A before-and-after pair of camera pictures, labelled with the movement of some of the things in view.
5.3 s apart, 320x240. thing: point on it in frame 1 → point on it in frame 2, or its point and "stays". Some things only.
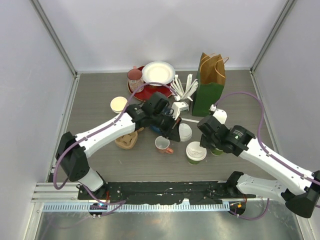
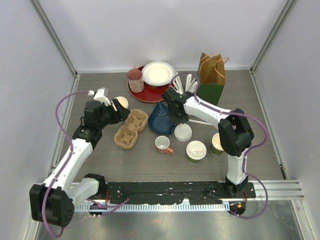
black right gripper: [204, 143] → [184, 118]
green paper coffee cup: [193, 162] stays
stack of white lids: [185, 133] stays
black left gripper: [172, 132] → [120, 114]
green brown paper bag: [210, 84] stays
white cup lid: [195, 152] stays
